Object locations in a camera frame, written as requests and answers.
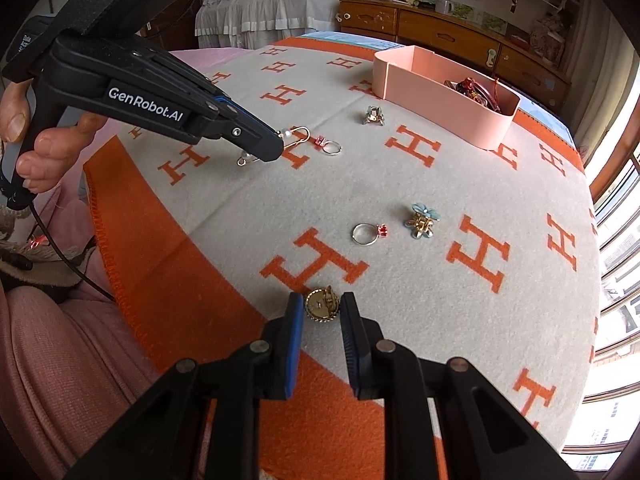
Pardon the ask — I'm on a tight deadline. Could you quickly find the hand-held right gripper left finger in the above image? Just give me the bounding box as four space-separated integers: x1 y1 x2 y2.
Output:
62 291 306 480

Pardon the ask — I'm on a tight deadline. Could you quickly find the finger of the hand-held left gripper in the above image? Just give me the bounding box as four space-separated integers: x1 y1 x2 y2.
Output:
192 94 287 164

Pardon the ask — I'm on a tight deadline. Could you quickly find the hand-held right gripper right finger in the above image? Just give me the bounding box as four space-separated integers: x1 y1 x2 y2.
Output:
339 291 581 480

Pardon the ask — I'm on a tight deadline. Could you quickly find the round gold brooch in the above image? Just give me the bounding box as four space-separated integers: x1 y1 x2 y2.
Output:
304 285 342 323

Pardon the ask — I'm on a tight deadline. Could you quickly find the blue flower brooch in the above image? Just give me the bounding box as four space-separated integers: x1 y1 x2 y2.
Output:
403 203 441 240

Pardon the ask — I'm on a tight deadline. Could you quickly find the pink plastic box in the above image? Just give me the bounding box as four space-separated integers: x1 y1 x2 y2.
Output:
372 44 521 152

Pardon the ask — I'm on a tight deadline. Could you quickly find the jewellery pile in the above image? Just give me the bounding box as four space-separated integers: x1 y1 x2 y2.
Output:
446 76 503 112

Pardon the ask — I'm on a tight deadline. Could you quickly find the person's left hand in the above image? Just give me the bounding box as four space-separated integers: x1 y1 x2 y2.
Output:
0 79 109 195

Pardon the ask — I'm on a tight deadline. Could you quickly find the orange patterned blanket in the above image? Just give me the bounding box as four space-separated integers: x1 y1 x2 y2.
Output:
82 34 602 480

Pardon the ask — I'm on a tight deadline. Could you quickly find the pink bedsheet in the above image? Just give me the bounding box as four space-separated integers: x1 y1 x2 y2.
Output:
167 46 263 83

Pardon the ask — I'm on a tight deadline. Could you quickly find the white lace furniture cover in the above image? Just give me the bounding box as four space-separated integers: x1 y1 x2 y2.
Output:
194 0 364 52

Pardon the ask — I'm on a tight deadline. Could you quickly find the dark fuzzy cloth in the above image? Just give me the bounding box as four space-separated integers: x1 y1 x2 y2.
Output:
0 204 103 307

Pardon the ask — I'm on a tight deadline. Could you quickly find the wooden desk with drawers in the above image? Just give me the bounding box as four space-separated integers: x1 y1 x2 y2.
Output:
338 0 572 111

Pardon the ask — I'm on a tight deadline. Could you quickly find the person's pink clothing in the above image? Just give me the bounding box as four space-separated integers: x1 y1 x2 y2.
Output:
0 180 216 480

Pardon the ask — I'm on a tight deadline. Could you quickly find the window with metal grille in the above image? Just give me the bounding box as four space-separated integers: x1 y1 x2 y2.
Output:
562 130 640 472

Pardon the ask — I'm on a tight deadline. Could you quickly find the beige curtain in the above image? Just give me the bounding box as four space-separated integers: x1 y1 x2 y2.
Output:
565 0 637 142

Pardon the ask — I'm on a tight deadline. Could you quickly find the black cable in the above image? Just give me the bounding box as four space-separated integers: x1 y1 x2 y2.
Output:
26 199 117 303

